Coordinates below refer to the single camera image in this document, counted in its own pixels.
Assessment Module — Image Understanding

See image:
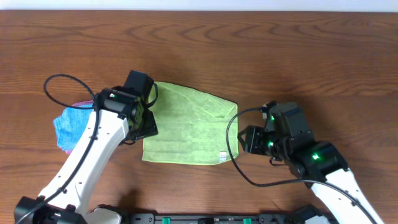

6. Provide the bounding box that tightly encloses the green microfiber cloth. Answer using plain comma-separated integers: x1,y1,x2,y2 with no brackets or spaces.
142,82,239,166

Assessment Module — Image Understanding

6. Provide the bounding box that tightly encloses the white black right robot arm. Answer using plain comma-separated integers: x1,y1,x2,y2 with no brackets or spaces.
238,124,382,223

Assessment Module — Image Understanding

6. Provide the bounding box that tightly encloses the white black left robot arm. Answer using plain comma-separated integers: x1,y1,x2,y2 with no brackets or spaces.
14,86,158,223

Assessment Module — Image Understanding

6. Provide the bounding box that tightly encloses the purple folded microfiber cloth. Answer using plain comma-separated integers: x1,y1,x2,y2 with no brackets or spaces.
65,100,93,154

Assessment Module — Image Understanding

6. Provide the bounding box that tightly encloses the blue folded microfiber cloth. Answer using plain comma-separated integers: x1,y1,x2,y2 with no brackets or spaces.
53,105,93,151

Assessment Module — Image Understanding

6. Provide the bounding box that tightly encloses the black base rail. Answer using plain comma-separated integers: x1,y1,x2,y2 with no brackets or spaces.
93,204,327,224

